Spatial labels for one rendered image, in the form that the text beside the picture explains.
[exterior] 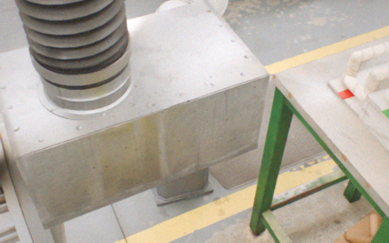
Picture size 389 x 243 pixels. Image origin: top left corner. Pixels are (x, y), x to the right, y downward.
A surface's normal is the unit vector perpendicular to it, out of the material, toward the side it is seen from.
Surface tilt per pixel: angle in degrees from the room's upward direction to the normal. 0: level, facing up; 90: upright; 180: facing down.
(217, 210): 0
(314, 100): 0
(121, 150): 90
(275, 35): 0
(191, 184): 90
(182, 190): 90
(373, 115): 90
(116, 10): 50
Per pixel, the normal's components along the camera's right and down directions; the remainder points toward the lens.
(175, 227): 0.01, -0.68
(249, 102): 0.43, 0.67
